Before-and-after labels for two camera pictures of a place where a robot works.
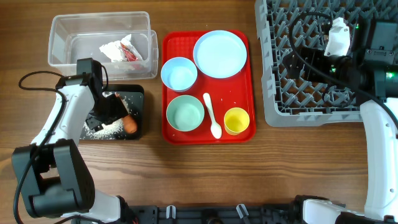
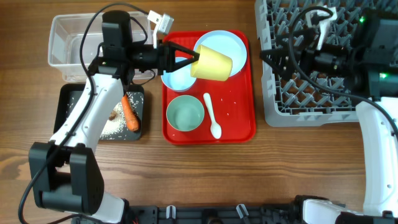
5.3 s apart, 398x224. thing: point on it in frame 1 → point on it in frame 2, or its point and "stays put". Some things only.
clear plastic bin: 122,42 stays put
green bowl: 185,113 stays put
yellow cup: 236,121 → 211,65
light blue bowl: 179,74 stays put
